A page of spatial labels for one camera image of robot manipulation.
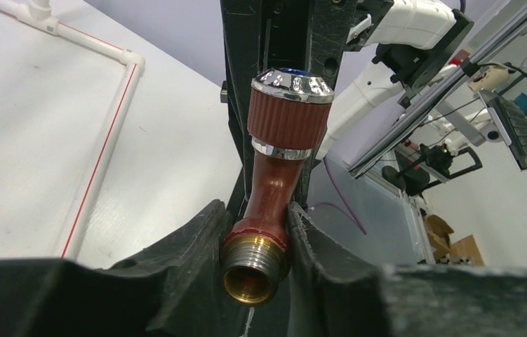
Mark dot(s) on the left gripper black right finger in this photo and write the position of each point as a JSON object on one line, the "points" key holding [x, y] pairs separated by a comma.
{"points": [[335, 293]]}

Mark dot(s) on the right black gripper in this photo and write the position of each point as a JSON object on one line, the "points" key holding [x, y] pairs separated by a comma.
{"points": [[303, 35]]}

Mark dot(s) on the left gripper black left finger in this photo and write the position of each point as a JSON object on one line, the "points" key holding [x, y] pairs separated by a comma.
{"points": [[171, 288]]}

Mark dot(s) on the red-brown water faucet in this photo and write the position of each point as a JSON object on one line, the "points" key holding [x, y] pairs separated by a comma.
{"points": [[275, 176]]}

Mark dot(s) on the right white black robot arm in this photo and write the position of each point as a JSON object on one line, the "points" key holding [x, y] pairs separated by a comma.
{"points": [[396, 58]]}

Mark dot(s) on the aluminium table frame rail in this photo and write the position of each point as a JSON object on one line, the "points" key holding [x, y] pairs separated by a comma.
{"points": [[515, 24]]}

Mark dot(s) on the white pipe frame with tees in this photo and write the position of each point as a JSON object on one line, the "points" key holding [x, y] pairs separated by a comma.
{"points": [[64, 95]]}

